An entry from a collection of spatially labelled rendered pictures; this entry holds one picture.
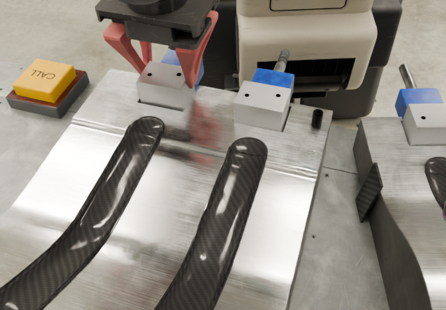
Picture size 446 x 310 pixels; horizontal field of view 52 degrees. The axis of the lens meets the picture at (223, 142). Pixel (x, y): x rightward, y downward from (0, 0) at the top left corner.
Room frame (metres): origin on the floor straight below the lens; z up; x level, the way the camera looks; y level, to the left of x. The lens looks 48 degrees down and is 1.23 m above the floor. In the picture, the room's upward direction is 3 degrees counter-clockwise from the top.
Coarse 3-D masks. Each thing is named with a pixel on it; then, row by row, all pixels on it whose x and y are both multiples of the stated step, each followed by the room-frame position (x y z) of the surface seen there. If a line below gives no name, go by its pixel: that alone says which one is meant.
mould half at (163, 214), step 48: (96, 96) 0.38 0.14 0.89; (192, 96) 0.38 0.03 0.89; (96, 144) 0.32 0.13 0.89; (192, 144) 0.31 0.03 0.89; (288, 144) 0.30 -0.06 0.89; (48, 192) 0.26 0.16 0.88; (144, 192) 0.25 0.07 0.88; (192, 192) 0.25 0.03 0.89; (288, 192) 0.24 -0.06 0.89; (0, 240) 0.20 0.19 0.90; (48, 240) 0.21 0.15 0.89; (144, 240) 0.20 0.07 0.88; (288, 240) 0.20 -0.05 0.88; (96, 288) 0.15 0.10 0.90; (144, 288) 0.16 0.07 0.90; (240, 288) 0.16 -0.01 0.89; (288, 288) 0.16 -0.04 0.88
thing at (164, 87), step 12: (168, 60) 0.42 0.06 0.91; (144, 72) 0.39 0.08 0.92; (156, 72) 0.38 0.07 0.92; (168, 72) 0.38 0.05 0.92; (180, 72) 0.38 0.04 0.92; (144, 84) 0.37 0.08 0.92; (156, 84) 0.36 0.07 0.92; (168, 84) 0.36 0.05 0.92; (180, 84) 0.36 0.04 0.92; (144, 96) 0.37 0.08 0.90; (156, 96) 0.36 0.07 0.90; (168, 96) 0.36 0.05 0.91; (180, 96) 0.36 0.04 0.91; (168, 108) 0.36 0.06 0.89; (180, 108) 0.36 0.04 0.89
